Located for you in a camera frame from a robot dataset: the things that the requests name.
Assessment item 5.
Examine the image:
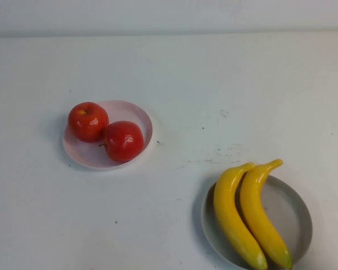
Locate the yellow plastic banana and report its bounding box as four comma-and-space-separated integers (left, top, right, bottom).
213, 162, 268, 270
239, 159, 293, 270

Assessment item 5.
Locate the pink round plate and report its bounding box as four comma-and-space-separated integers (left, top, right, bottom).
63, 100, 153, 171

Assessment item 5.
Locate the grey round plate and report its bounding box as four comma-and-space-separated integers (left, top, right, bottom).
200, 174, 313, 269

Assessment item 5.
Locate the red apple with yellow top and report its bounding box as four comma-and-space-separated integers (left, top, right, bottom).
68, 101, 110, 143

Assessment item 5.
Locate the dark red apple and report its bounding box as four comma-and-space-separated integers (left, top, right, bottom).
98, 120, 145, 163

